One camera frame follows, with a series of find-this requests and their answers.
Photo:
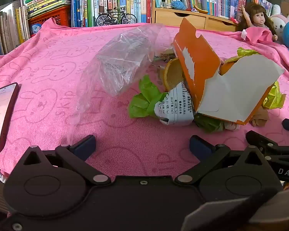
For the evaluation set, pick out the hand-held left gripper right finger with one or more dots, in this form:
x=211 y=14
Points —
x=199 y=146

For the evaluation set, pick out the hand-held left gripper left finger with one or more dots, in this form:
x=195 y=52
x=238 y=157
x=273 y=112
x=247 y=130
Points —
x=84 y=145

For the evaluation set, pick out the large pale citrus peel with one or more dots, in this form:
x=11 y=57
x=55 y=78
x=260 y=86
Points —
x=173 y=74

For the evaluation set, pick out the row of thin pale books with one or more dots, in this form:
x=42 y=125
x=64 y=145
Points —
x=9 y=28

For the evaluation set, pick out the flat stack of picture books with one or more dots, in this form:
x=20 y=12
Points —
x=48 y=0

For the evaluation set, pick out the brown crumpled paper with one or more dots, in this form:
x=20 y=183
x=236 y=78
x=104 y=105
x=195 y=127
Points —
x=259 y=118

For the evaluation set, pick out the dark green crumpled wrapper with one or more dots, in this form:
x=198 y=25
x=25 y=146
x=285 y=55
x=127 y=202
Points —
x=209 y=124

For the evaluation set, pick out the yellow green foil wrapper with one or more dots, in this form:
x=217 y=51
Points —
x=274 y=96
x=246 y=52

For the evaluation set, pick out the white printed paper wrapper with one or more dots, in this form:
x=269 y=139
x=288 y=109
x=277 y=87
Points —
x=175 y=108

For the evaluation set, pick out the light green crumpled paper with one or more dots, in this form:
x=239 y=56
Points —
x=144 y=98

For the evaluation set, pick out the torn orange cardboard box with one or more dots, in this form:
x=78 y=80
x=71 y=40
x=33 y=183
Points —
x=197 y=60

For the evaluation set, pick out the smartphone in red case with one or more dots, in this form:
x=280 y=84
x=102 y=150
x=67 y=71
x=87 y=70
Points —
x=0 y=115

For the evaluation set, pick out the clear plastic bag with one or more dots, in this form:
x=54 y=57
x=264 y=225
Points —
x=120 y=62

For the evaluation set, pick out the pink rabbit print towel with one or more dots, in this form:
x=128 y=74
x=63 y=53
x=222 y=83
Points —
x=50 y=60

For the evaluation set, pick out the white pink rabbit plush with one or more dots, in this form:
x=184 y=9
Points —
x=279 y=22

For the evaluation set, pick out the brown haired doll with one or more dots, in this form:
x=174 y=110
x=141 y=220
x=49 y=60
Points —
x=259 y=18

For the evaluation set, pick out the wooden drawer organizer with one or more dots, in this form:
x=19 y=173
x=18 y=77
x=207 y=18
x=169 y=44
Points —
x=178 y=18

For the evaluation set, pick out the black model bicycle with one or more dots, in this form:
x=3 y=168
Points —
x=115 y=18

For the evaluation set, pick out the red plastic crate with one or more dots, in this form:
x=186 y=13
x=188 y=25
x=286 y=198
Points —
x=53 y=16

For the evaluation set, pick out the yellow curved toy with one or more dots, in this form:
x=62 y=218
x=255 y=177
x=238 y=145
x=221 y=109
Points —
x=201 y=10

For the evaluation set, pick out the blue knitted toy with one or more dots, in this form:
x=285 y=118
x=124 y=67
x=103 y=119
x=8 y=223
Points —
x=177 y=5

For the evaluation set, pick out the small nail polish bottle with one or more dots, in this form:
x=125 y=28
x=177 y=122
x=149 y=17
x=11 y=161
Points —
x=163 y=3

